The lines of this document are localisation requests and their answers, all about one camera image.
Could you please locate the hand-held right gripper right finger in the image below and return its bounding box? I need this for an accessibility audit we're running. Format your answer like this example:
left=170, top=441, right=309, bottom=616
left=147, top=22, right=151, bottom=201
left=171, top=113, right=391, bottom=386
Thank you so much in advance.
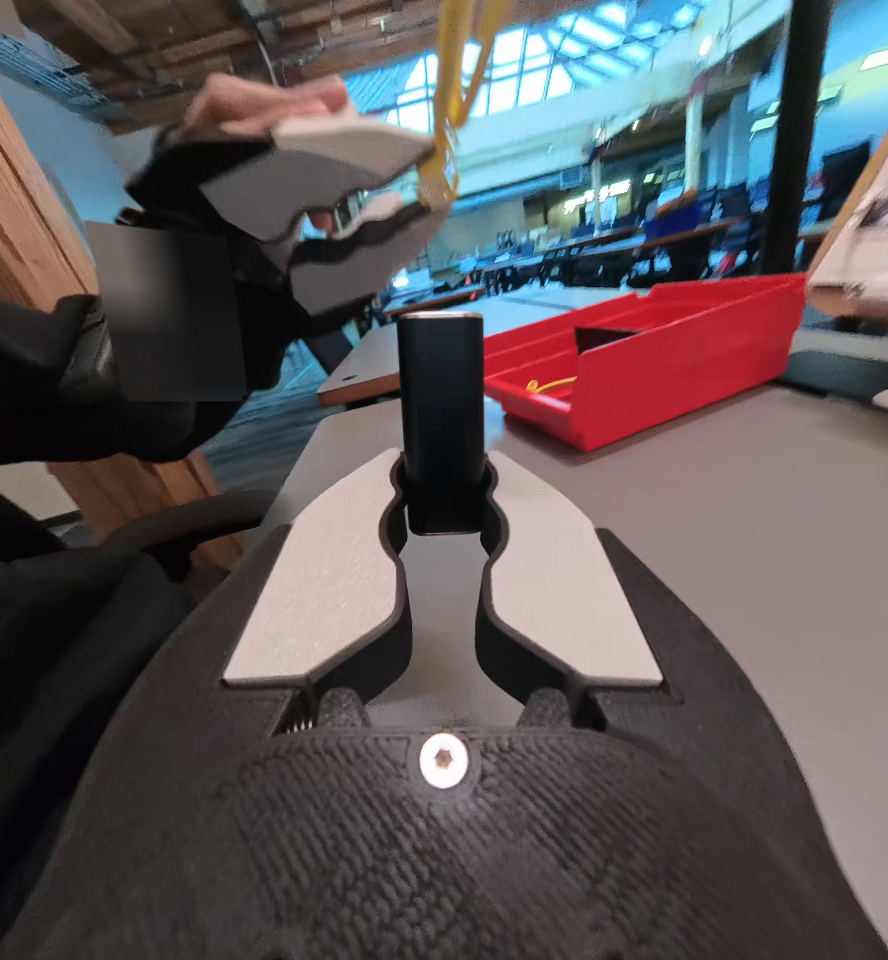
left=477, top=450, right=664, bottom=706

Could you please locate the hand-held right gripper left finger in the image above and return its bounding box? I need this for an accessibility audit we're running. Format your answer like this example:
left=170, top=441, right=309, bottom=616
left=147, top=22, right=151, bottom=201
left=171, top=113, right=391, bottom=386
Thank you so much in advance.
left=221, top=447, right=415, bottom=706

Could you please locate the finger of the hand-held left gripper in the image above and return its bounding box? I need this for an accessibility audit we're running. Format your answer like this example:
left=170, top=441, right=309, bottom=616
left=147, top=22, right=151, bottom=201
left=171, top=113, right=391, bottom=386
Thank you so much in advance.
left=286, top=191, right=454, bottom=339
left=202, top=99, right=438, bottom=245

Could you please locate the black ethernet port adapter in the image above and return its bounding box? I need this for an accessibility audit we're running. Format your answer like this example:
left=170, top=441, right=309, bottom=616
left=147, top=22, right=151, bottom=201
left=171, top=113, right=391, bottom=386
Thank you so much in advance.
left=396, top=311, right=488, bottom=537

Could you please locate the yellow ethernet cable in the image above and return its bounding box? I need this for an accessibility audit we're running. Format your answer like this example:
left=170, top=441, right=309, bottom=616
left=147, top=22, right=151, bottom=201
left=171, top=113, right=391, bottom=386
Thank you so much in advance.
left=414, top=0, right=494, bottom=213

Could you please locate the person's left forearm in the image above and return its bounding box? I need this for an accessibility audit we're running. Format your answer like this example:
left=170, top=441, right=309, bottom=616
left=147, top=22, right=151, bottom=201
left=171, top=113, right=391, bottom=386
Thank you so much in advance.
left=0, top=288, right=250, bottom=466

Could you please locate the person's left hand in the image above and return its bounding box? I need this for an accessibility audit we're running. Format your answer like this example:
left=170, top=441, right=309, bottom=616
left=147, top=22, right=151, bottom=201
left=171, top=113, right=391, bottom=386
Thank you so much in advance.
left=185, top=72, right=352, bottom=138

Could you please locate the grey table with brown edge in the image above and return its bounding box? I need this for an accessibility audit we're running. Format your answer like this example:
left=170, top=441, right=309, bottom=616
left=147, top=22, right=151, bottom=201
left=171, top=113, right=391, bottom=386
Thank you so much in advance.
left=316, top=288, right=505, bottom=410

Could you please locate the wooden pillar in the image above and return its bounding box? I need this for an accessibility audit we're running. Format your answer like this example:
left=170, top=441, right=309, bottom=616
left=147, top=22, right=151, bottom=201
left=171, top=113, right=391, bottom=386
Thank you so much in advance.
left=0, top=37, right=246, bottom=571

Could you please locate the row of office desks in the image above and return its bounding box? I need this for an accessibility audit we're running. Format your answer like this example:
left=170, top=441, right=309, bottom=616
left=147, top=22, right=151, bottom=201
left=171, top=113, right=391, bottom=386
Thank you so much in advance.
left=391, top=180, right=828, bottom=297

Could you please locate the red plastic bin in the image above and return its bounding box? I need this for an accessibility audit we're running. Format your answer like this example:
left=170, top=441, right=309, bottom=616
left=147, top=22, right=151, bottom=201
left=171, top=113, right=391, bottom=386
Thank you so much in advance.
left=483, top=273, right=809, bottom=453

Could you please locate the black pole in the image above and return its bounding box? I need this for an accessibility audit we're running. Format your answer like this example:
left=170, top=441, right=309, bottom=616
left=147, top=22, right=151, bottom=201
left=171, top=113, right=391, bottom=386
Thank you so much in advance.
left=760, top=0, right=837, bottom=276

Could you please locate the cardboard board with printed sheet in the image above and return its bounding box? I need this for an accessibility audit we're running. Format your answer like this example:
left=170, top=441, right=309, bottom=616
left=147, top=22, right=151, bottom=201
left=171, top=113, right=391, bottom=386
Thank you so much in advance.
left=804, top=90, right=888, bottom=324

